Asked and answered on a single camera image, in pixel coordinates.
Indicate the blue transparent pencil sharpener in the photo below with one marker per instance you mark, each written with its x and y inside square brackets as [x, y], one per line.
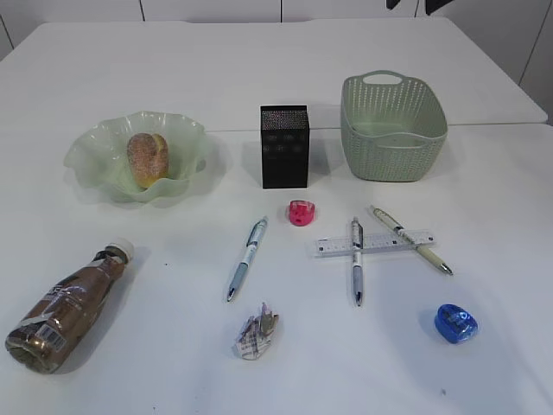
[455, 324]

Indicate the beige patterned pen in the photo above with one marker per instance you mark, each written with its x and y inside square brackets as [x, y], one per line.
[399, 230]

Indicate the blue grip white pen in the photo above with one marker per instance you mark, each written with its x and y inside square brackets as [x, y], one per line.
[251, 246]

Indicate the green wavy glass plate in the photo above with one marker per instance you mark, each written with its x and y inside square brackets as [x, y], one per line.
[98, 158]

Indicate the pink pencil sharpener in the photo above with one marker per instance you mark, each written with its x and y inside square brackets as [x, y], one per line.
[301, 213]

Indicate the transparent plastic ruler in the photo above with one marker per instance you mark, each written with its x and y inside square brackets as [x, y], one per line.
[373, 243]

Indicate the black mesh pen holder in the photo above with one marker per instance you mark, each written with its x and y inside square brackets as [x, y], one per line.
[285, 133]

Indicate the sugared bread roll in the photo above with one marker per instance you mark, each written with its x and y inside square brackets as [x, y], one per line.
[148, 158]

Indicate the brown coffee drink bottle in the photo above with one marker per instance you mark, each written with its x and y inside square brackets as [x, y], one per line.
[52, 329]

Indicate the green plastic woven basket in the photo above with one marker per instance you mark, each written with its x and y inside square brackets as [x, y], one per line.
[393, 127]

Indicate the grey grip patterned pen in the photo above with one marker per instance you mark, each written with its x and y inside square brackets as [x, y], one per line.
[357, 267]

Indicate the blue black right robot arm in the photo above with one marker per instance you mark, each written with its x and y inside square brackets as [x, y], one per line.
[431, 6]

